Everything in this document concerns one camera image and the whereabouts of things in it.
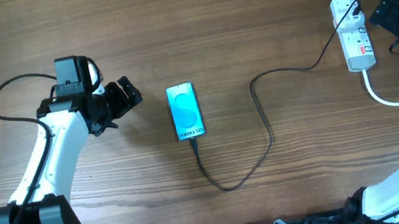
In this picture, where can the white power strip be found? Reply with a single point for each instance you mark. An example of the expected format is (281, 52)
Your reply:
(357, 49)

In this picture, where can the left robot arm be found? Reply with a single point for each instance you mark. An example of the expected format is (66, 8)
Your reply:
(78, 106)

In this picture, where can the teal screen Galaxy smartphone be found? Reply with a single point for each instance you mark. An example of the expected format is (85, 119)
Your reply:
(185, 111)

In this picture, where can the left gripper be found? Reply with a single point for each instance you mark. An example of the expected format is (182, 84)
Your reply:
(121, 103)

